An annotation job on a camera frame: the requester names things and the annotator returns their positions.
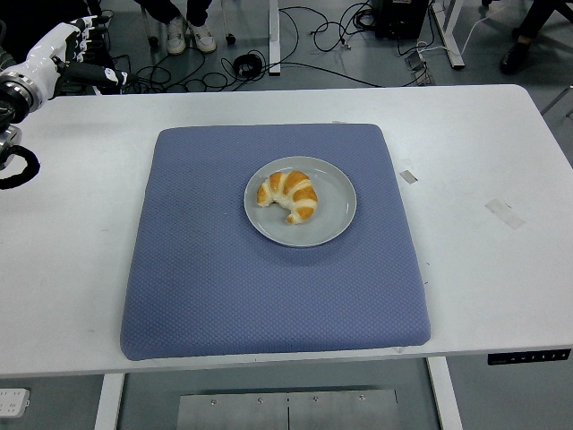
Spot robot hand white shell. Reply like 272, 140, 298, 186
7, 14, 140, 103

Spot croissant bread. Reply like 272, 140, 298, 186
256, 169, 320, 225

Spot person's white shoe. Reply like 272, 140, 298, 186
190, 20, 218, 54
166, 16, 187, 56

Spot person's legs above white shoes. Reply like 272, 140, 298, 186
133, 0, 214, 28

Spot white desk leg with foot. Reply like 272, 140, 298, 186
268, 0, 283, 76

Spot blue quilted mat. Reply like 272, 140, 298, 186
119, 123, 432, 362

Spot grey round plate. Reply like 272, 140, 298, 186
244, 155, 358, 248

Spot black equipment box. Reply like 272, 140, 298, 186
374, 0, 429, 39

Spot white power strip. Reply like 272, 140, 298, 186
0, 387, 31, 417

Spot white table leg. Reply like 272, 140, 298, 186
424, 357, 464, 430
93, 373, 126, 430

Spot grey floor socket box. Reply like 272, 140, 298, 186
404, 50, 435, 87

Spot person's black shoe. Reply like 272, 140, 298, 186
499, 39, 535, 75

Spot large translucent tape piece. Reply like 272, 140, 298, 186
484, 198, 528, 231

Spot person's leg above black shoe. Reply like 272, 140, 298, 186
512, 0, 573, 44

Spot black table control panel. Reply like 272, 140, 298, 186
487, 348, 573, 366

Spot coiled black cable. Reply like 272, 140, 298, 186
233, 53, 263, 78

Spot long black floor cable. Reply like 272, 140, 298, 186
120, 6, 386, 93

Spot white desk frame foot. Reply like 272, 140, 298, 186
432, 0, 466, 70

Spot white cable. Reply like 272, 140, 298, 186
415, 11, 496, 62

